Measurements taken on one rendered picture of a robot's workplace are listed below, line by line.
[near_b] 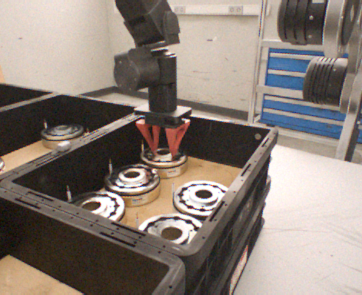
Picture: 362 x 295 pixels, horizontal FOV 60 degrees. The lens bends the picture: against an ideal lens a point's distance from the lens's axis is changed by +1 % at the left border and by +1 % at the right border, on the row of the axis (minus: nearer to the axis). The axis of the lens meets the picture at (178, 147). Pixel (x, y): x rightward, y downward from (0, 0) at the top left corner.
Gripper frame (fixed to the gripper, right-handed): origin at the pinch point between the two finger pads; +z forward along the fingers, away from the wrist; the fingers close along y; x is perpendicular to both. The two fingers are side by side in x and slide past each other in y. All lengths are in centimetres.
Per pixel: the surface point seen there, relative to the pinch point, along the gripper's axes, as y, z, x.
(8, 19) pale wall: -288, -18, 164
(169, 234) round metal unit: 13.7, 2.1, -20.7
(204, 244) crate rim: 22.4, -5.4, -27.9
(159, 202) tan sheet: 6.4, 4.2, -12.0
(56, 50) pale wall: -283, 17, 213
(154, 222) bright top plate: 11.0, 1.3, -20.2
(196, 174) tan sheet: 7.7, 4.2, 0.3
